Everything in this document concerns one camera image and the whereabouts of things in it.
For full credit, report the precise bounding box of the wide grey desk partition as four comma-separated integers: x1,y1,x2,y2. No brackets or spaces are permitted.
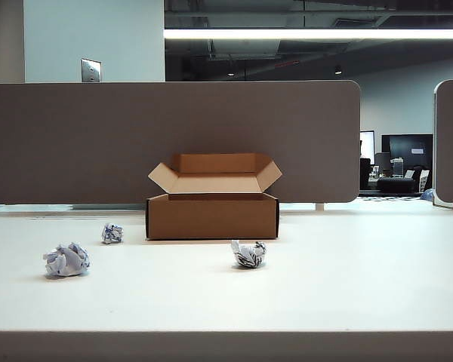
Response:
0,79,362,205

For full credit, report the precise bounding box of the white ceiling light strip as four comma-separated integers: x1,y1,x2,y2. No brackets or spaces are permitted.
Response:
163,28,453,40

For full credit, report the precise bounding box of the open brown cardboard box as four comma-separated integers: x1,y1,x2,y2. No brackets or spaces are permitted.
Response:
145,152,283,241

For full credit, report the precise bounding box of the black round ottoman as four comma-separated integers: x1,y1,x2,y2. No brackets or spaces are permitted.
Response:
376,177,418,194

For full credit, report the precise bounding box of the white-lit background monitor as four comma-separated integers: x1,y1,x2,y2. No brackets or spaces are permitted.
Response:
359,129,376,165

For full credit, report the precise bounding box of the metal wall plate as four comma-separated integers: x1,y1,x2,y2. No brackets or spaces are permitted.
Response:
80,57,103,83

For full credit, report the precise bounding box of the black-printed paper ball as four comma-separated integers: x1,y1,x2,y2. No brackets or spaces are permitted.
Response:
230,239,268,270

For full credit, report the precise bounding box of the small blue-printed paper ball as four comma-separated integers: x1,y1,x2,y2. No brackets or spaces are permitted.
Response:
100,222,125,245

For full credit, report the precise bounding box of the large black background screen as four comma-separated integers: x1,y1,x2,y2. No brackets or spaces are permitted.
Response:
381,133,434,178

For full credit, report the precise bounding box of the large paper ball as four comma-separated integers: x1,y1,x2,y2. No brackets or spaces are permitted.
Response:
42,241,91,280

